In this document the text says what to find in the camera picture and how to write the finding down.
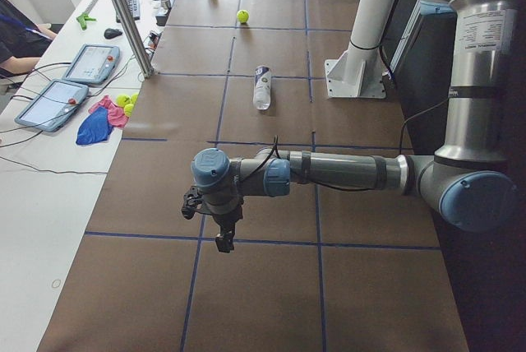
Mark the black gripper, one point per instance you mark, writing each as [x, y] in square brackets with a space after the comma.
[224, 220]

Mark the clear plastic ball tube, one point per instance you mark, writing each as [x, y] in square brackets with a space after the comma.
[262, 88]

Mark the yellow tennis ball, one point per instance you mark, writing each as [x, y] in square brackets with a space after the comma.
[243, 16]
[122, 100]

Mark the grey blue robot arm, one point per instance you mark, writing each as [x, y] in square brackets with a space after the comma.
[464, 180]

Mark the yellow tennis ball on cloth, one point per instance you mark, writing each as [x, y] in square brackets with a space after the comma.
[122, 100]

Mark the pink cloth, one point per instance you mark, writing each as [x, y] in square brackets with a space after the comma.
[115, 114]

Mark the blue cloth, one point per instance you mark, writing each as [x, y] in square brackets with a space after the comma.
[95, 128]

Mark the teach pendant tablet near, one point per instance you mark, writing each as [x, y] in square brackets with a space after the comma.
[53, 106]

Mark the teach pendant tablet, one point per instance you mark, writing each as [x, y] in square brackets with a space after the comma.
[53, 106]
[93, 64]

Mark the teach pendant tablet far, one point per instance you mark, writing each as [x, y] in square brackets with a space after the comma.
[93, 64]

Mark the black computer mouse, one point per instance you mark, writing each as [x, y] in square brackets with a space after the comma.
[112, 33]

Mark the green plastic clamp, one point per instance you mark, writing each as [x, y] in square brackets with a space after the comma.
[83, 19]

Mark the seated person in black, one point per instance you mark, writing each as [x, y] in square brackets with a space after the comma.
[23, 42]

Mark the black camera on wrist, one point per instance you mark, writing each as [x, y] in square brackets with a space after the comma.
[192, 203]

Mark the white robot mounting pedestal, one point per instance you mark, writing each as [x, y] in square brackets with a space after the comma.
[357, 73]

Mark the aluminium frame post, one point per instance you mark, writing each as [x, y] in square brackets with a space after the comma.
[133, 37]

